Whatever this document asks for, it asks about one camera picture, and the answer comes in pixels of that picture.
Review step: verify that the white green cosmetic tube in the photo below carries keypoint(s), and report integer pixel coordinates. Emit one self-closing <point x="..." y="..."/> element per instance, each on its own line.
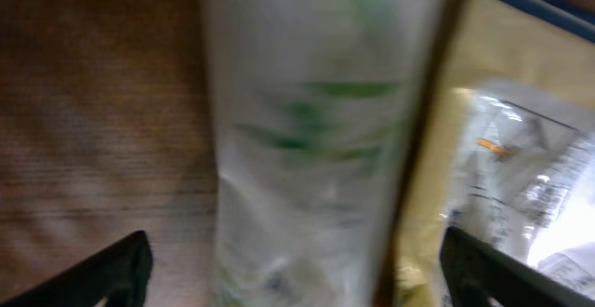
<point x="313" y="104"/>

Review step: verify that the yellow snack pouch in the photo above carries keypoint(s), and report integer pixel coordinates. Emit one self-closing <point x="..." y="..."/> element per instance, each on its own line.
<point x="507" y="155"/>

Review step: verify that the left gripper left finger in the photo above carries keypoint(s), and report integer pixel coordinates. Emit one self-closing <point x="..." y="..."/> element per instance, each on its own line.
<point x="118" y="276"/>

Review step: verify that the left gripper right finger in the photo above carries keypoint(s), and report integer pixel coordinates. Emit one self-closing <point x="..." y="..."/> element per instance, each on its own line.
<point x="476" y="274"/>

